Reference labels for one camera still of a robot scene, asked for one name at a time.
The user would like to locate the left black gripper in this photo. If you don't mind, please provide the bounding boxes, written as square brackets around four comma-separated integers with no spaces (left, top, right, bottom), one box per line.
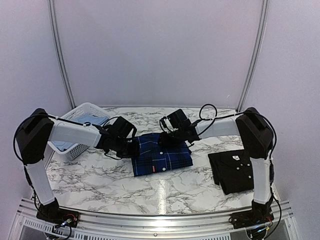
[112,137,140,159]

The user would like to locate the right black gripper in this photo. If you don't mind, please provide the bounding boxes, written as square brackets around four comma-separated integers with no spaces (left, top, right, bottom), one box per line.
[158,128,185,148]

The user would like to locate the blue plaid long sleeve shirt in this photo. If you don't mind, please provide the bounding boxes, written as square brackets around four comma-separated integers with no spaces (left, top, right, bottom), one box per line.
[131,133,193,177]

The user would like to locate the black shirt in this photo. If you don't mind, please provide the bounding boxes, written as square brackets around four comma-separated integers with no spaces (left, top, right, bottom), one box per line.
[208,149,254,195]

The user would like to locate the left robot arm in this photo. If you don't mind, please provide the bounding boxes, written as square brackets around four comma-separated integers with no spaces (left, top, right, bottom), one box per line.
[13,108,140,223]

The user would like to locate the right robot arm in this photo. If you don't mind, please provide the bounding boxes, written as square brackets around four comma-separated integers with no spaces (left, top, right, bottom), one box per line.
[158,107,277,224]

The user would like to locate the white plastic laundry basket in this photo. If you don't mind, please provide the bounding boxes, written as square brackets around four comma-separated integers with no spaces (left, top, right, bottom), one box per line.
[48,102,110,161]

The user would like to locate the light blue shirt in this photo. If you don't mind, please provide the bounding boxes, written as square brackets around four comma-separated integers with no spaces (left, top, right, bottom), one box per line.
[52,113,109,152]

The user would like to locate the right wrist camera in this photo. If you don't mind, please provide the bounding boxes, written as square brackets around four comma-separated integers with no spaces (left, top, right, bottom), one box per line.
[159,116,172,132]

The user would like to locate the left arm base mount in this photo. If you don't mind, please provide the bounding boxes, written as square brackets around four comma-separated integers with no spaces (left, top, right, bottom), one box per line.
[36,209,80,228]

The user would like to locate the aluminium front table rail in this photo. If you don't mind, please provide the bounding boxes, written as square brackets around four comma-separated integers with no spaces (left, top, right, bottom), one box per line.
[8,198,299,240]

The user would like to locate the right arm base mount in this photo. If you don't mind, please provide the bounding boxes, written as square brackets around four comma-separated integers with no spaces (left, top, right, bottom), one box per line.
[228,210,274,229]

